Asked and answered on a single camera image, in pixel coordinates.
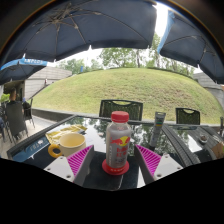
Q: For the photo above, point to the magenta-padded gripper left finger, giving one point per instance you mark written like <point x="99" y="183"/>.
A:
<point x="78" y="161"/>

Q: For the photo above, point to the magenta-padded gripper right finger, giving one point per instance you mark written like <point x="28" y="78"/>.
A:
<point x="151" y="161"/>

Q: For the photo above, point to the red-capped clear drink bottle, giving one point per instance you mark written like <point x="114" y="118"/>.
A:
<point x="118" y="143"/>

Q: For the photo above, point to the grey standing tube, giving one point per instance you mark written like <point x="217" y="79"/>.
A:
<point x="157" y="128"/>

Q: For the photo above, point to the flat round red coaster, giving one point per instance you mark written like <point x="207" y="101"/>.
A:
<point x="115" y="170"/>

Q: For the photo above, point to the black plastic chair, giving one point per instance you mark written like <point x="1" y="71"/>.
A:
<point x="187" y="116"/>
<point x="133" y="110"/>

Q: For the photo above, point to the small dark bowl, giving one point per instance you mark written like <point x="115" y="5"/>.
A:
<point x="203" y="138"/>

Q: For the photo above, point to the dark wicker chair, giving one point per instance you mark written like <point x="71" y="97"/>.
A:
<point x="28" y="111"/>
<point x="15" y="120"/>

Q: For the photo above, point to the person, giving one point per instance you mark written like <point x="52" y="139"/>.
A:
<point x="13" y="95"/>

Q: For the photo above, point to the blue-edged navy patio umbrella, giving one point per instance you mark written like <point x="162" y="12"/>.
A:
<point x="16" y="70"/>

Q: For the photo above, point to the large navy patio umbrella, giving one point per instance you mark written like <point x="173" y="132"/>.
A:
<point x="93" y="26"/>

